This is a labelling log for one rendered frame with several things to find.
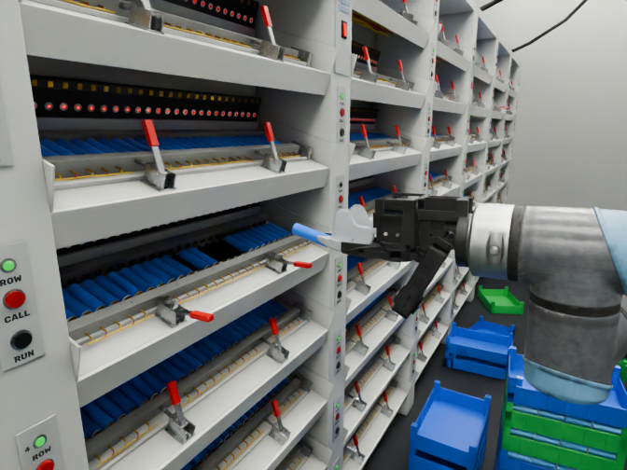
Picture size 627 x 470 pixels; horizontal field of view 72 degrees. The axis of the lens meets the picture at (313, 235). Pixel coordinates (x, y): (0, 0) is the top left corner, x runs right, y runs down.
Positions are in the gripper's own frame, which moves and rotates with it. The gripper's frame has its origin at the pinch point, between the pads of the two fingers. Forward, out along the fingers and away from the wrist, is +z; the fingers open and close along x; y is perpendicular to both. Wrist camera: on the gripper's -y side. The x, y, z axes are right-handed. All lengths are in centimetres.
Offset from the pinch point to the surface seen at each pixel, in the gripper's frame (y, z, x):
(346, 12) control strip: 41, 13, -35
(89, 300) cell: -5.8, 25.5, 22.2
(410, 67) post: 39, 20, -99
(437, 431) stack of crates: -83, 1, -77
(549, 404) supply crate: -58, -31, -69
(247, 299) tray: -12.0, 16.6, -0.6
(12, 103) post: 18.7, 15.3, 32.8
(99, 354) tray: -10.4, 18.6, 26.1
